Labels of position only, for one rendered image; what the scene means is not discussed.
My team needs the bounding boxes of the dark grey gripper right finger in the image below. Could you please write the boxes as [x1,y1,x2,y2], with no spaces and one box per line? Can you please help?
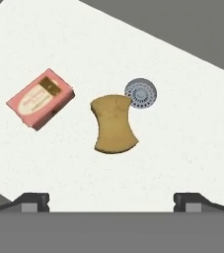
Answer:
[173,192,224,213]

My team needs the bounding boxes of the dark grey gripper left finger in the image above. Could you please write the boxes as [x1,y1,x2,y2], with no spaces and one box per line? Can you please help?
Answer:
[0,192,50,213]

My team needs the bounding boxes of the pink bar soap box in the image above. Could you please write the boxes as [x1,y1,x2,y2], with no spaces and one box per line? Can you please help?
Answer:
[5,67,76,131]

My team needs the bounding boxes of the yellow-brown sponge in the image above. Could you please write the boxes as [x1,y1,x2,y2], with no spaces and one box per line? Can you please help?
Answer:
[90,94,140,155]

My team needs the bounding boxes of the grey round sink drain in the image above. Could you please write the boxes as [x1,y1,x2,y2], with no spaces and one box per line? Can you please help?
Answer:
[123,77,158,110]

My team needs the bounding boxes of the white sink basin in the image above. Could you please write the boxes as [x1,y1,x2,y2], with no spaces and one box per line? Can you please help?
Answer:
[0,0,224,212]

